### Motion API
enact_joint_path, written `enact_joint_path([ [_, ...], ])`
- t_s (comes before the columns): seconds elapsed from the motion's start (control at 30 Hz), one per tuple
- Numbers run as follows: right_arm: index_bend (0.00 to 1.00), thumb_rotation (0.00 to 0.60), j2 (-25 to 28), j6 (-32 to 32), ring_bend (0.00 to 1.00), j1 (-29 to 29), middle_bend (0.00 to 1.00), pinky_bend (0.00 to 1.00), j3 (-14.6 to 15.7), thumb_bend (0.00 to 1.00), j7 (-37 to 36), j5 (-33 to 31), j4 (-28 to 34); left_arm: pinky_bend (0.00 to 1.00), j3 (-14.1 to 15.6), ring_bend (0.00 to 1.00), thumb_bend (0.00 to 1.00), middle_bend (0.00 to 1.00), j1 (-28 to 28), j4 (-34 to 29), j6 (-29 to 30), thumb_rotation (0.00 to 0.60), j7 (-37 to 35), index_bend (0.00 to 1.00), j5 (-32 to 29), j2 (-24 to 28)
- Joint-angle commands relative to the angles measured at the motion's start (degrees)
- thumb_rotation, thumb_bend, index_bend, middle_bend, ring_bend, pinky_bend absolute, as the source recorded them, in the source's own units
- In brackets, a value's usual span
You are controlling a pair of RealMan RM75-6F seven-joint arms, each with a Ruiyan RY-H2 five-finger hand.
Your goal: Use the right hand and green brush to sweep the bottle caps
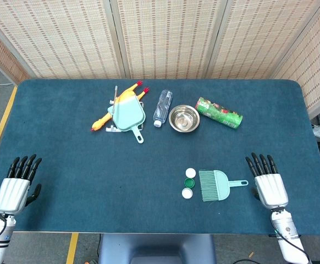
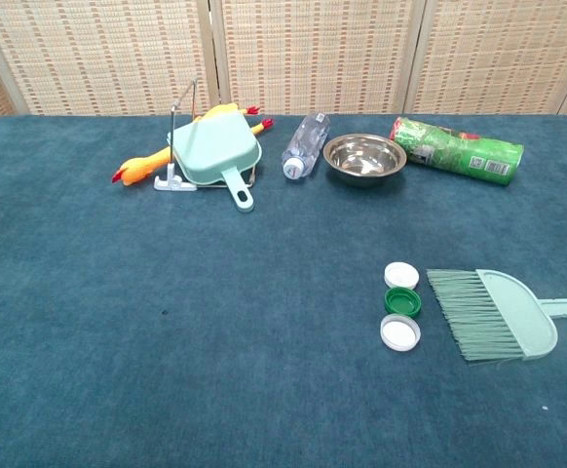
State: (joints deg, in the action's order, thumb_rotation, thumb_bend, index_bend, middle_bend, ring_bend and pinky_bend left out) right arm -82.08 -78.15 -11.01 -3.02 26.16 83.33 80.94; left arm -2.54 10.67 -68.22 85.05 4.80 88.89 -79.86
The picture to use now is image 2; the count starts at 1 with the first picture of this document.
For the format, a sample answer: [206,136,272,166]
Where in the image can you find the white plastic bottle cap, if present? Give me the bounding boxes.
[379,313,422,352]
[383,261,421,291]

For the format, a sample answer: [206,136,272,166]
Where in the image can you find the green plastic bottle cap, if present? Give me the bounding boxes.
[383,287,422,316]

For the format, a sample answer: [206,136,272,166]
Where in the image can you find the small mint green broom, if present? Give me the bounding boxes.
[426,268,567,363]

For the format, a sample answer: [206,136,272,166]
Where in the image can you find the clear plastic water bottle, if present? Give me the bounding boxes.
[281,111,331,181]

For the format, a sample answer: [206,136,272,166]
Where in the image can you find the blue carpet table cover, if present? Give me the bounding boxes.
[0,113,567,468]

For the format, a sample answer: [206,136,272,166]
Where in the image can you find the stainless steel bowl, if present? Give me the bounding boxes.
[322,133,408,189]

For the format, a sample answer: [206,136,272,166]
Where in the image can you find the mint green plastic dustpan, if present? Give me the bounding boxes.
[166,114,264,214]

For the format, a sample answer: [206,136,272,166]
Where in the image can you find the yellow rubber chicken toy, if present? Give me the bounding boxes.
[111,102,275,187]

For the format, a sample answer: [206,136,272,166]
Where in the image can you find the woven bamboo folding screen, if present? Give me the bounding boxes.
[0,0,567,129]

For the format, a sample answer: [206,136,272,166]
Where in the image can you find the green chip can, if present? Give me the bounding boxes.
[389,116,525,188]

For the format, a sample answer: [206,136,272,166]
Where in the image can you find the metal wire stand white base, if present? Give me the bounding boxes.
[153,77,258,192]

